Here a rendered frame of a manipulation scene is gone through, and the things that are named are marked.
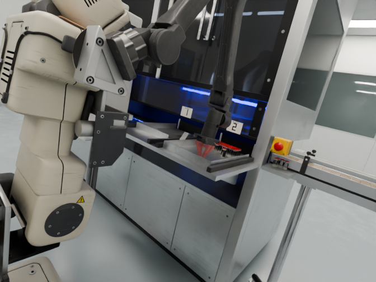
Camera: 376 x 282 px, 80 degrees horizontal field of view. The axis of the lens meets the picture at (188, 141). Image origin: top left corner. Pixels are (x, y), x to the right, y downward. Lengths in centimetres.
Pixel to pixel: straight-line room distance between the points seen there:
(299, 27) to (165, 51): 76
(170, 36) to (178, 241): 130
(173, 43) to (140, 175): 130
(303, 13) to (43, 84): 103
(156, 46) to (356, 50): 553
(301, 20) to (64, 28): 95
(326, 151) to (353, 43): 225
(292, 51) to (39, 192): 108
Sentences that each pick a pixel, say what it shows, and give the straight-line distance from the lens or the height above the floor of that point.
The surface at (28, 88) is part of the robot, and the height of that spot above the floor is 107.
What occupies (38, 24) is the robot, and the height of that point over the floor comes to 121.
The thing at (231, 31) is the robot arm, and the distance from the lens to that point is 82.
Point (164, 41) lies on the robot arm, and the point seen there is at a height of 124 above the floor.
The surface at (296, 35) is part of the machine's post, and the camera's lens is 119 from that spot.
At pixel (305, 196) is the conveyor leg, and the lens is 129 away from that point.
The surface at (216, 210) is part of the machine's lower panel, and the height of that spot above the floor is 54.
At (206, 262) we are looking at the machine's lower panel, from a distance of 151.
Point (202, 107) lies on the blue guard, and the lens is 133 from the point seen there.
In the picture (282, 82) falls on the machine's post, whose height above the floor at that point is 128.
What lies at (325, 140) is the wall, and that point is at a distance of 573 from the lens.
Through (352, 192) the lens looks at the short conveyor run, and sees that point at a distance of 122.
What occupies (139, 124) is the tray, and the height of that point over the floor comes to 91.
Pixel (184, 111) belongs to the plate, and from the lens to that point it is 140.
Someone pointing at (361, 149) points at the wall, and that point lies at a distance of 569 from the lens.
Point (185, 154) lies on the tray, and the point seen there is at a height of 90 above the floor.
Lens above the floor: 115
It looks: 12 degrees down
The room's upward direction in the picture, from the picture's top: 13 degrees clockwise
